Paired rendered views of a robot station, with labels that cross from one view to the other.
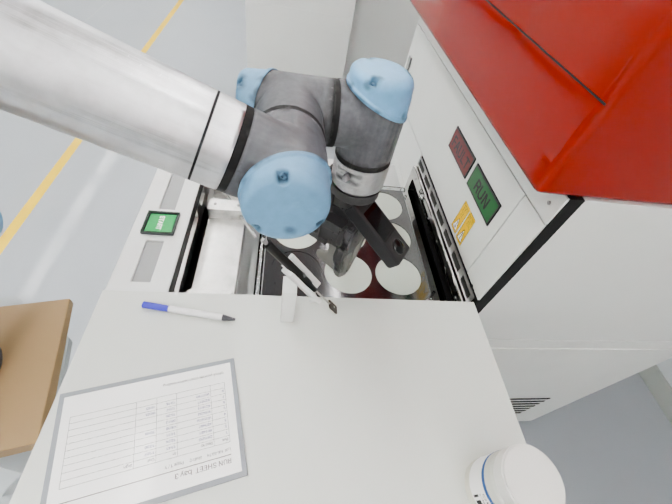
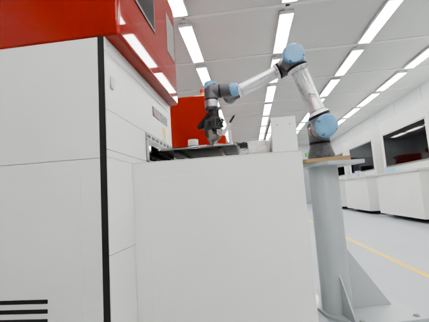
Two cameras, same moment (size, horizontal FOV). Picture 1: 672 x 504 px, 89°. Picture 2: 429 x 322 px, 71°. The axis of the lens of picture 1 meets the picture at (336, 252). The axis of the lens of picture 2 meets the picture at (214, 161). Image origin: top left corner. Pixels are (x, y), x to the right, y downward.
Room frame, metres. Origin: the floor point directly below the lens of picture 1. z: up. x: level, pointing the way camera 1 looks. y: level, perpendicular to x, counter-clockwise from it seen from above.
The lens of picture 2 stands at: (1.93, 0.57, 0.68)
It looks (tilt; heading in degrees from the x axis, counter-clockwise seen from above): 6 degrees up; 201
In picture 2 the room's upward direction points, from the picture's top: 4 degrees counter-clockwise
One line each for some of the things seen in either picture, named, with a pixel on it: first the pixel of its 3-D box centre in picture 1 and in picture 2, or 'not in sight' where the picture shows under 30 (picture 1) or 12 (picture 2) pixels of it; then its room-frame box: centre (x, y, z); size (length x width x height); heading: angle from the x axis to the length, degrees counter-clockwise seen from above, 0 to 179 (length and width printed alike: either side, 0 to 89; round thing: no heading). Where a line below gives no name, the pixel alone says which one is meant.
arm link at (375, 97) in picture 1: (370, 116); (211, 91); (0.40, 0.00, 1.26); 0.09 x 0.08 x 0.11; 105
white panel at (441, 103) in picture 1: (435, 149); (146, 124); (0.79, -0.18, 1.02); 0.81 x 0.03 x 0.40; 14
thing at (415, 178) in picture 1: (428, 236); (161, 156); (0.61, -0.21, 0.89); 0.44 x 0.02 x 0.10; 14
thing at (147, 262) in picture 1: (182, 205); (277, 145); (0.52, 0.36, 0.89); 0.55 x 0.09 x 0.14; 14
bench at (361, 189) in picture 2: not in sight; (373, 172); (-6.80, 1.65, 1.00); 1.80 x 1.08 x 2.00; 14
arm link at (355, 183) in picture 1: (358, 171); (211, 105); (0.39, 0.00, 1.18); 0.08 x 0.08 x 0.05
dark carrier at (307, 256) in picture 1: (344, 235); (203, 152); (0.54, -0.01, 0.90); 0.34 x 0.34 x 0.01; 14
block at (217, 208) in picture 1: (227, 209); not in sight; (0.54, 0.26, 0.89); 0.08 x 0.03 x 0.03; 104
